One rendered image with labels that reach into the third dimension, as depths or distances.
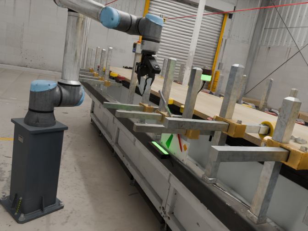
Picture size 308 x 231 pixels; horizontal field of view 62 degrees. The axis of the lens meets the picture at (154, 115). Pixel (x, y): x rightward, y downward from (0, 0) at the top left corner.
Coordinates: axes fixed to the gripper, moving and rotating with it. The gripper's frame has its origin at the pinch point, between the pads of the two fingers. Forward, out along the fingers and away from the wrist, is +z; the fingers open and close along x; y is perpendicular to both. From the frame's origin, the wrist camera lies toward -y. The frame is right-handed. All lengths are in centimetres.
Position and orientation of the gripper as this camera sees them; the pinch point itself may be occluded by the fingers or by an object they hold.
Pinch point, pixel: (143, 92)
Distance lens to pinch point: 127.7
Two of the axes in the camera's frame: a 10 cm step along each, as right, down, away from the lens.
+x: -8.8, -0.6, -4.7
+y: -4.4, -2.8, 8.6
